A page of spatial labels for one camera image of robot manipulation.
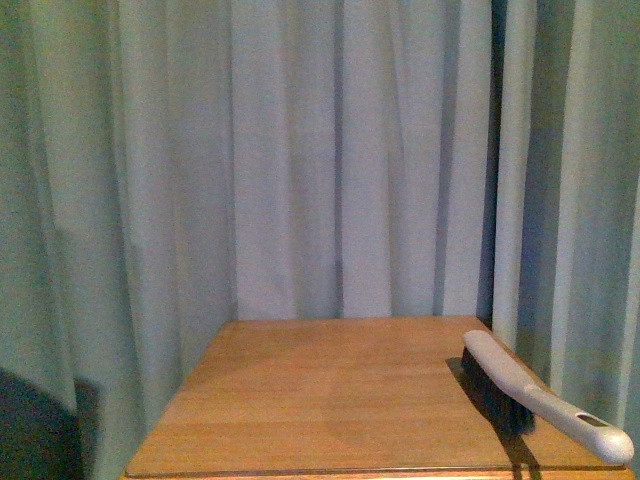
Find grey hand brush black bristles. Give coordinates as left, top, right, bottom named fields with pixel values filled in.
left=461, top=330, right=635, bottom=465

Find light grey curtain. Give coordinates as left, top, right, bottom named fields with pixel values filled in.
left=1, top=1, right=639, bottom=479

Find wooden nightstand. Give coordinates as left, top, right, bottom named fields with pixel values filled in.
left=123, top=316, right=632, bottom=479

